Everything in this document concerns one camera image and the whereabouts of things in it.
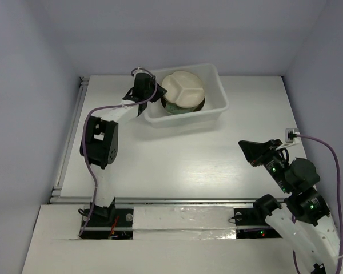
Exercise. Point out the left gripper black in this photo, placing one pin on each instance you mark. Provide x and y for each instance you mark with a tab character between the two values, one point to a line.
159	93

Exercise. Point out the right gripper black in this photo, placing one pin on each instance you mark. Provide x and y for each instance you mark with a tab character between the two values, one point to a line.
254	151

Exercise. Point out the cream divided plate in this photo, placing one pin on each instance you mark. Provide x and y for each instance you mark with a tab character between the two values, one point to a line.
184	89

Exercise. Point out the brown rimmed cream plate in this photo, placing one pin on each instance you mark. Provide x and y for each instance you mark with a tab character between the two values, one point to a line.
196	108

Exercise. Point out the light green rectangular plate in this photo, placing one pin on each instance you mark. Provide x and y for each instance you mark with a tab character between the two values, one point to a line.
176	110

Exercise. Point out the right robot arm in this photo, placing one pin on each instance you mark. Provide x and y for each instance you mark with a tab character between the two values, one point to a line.
304	219

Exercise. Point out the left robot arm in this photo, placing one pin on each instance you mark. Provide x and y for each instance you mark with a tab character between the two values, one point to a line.
99	142

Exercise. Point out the white foam block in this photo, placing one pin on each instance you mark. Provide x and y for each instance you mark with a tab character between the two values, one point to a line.
183	223

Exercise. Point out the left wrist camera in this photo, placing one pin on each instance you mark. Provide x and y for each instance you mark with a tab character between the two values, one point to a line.
140	70

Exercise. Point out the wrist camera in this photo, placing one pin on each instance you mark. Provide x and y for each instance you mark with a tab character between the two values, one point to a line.
291	138
140	70

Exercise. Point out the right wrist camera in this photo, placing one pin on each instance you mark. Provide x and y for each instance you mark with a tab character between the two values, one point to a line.
291	138

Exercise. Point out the aluminium rail left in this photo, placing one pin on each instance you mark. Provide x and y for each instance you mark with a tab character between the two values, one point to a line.
63	163

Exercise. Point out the aluminium rail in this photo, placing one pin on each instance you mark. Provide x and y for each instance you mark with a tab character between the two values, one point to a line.
63	163
154	201

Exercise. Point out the aluminium rail front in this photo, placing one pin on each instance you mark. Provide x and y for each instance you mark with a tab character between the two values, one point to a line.
154	201

